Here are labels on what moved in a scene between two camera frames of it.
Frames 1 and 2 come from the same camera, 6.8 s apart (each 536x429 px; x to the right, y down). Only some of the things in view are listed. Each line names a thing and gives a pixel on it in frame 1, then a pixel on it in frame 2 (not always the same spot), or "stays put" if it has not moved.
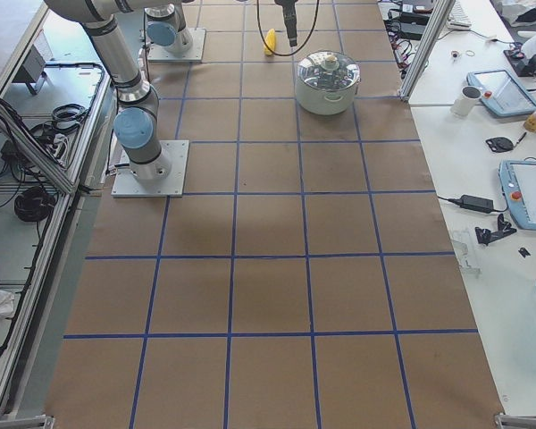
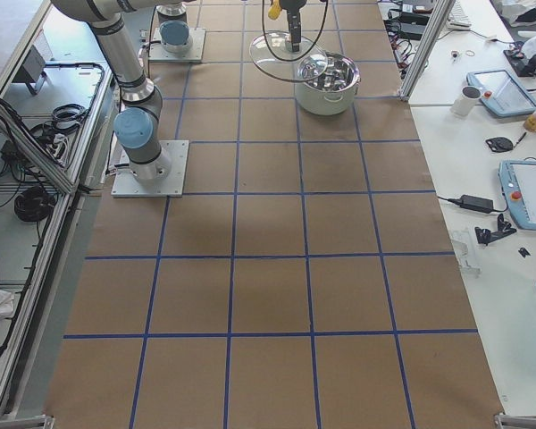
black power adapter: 477,204 stays put
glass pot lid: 328,70 to 270,54
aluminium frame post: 424,49 stays put
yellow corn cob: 271,42 to 274,10
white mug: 464,104 stays put
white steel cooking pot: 323,102 stays put
